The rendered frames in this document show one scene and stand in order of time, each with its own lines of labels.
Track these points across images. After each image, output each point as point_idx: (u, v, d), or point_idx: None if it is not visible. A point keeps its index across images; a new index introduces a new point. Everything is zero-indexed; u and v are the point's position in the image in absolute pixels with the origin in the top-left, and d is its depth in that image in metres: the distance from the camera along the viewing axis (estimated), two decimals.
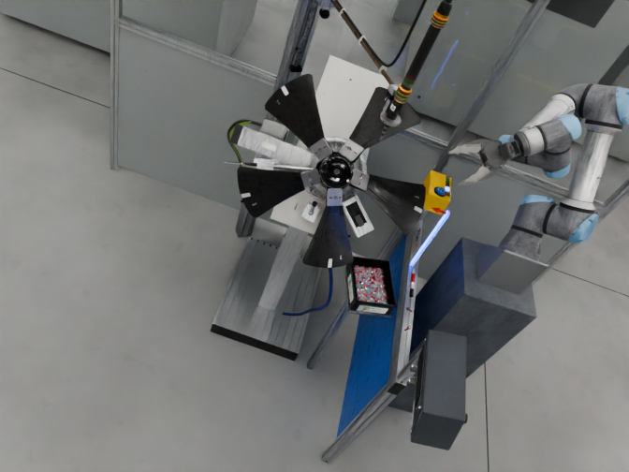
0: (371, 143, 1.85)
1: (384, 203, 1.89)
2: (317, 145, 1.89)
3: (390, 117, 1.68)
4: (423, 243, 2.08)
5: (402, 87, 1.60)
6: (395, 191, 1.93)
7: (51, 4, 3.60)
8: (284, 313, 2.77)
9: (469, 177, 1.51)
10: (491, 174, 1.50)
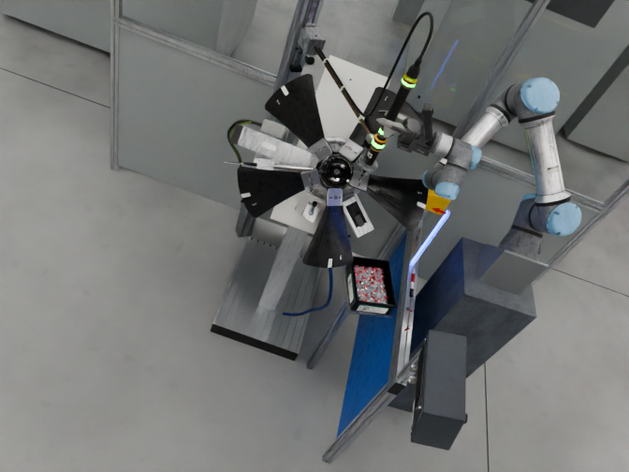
0: None
1: (385, 202, 1.88)
2: (317, 145, 1.89)
3: (368, 163, 1.83)
4: (423, 243, 2.08)
5: (377, 138, 1.75)
6: (396, 188, 1.92)
7: (51, 4, 3.60)
8: (284, 313, 2.77)
9: (387, 122, 1.69)
10: (403, 130, 1.67)
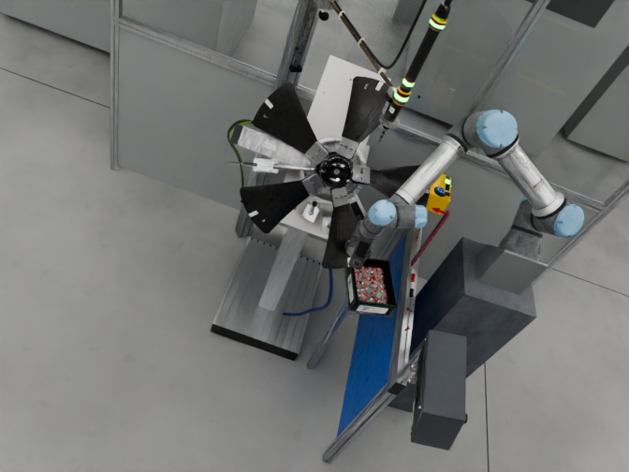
0: (376, 187, 1.87)
1: (334, 229, 1.89)
2: (348, 142, 1.89)
3: (389, 119, 1.69)
4: (423, 243, 2.08)
5: (401, 89, 1.61)
6: (351, 232, 1.94)
7: (51, 4, 3.60)
8: (284, 313, 2.77)
9: None
10: (367, 254, 1.86)
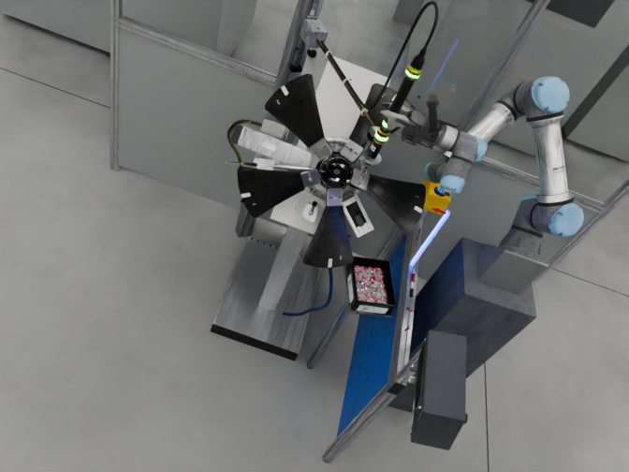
0: (372, 196, 1.88)
1: (322, 228, 1.89)
2: (354, 146, 1.90)
3: (371, 156, 1.81)
4: (423, 243, 2.08)
5: (381, 130, 1.73)
6: (337, 234, 1.94)
7: (51, 4, 3.60)
8: (284, 313, 2.77)
9: (391, 113, 1.67)
10: (407, 123, 1.65)
